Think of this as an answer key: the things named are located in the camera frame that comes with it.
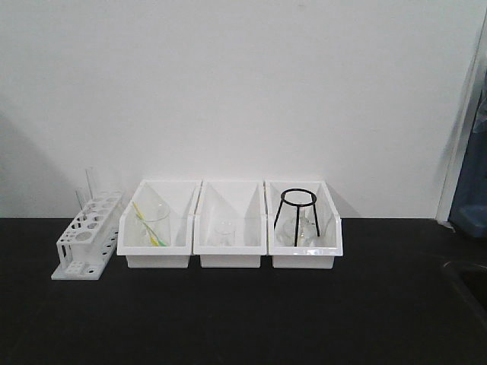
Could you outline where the short glass test tube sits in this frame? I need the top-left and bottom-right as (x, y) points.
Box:
(75, 187), (86, 211)

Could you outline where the right white storage bin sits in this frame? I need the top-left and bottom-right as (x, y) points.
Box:
(264, 180), (343, 269)

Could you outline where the large glass beaker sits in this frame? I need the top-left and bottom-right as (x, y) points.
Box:
(135, 202), (171, 247)

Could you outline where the tall glass test tube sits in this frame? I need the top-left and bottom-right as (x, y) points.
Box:
(85, 167), (96, 199)

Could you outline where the white storage bin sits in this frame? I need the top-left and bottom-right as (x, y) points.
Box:
(117, 179), (202, 268)
(193, 180), (267, 268)
(264, 180), (343, 269)

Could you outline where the left white storage bin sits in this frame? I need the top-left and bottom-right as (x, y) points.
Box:
(117, 179), (202, 268)

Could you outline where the white test tube rack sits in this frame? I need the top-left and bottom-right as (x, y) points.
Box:
(51, 191), (123, 281)

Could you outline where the yellow green stirring rod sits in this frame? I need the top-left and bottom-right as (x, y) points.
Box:
(132, 202), (166, 246)

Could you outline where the small glass beaker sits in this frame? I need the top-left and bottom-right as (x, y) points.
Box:
(214, 221), (236, 246)

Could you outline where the black wire tripod stand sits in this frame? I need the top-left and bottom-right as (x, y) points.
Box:
(273, 188), (321, 247)

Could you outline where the glass flask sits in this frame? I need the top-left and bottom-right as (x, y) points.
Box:
(275, 208), (318, 247)

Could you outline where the blue grey drying rack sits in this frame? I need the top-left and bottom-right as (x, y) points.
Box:
(447, 56), (487, 229)

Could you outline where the middle white storage bin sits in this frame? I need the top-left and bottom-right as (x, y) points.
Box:
(193, 180), (267, 268)

